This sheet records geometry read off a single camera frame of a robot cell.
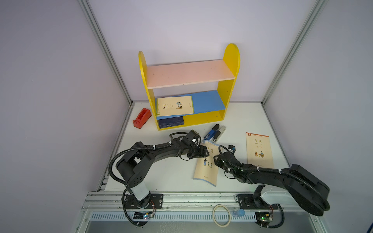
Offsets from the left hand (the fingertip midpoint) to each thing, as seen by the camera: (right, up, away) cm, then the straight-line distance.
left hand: (206, 155), depth 85 cm
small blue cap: (+12, -19, -23) cm, 32 cm away
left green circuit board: (-36, -28, -13) cm, 47 cm away
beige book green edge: (-25, +30, +13) cm, 41 cm away
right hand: (+6, -7, +4) cm, 10 cm away
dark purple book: (-24, +19, +18) cm, 35 cm away
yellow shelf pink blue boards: (+4, +31, +15) cm, 35 cm away
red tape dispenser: (-45, +23, +18) cm, 53 cm away
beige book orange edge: (+36, +1, +9) cm, 37 cm away
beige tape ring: (+4, -29, -17) cm, 34 cm away
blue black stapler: (+7, +12, +12) cm, 19 cm away
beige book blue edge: (0, -7, -3) cm, 8 cm away
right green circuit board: (+27, -28, -14) cm, 41 cm away
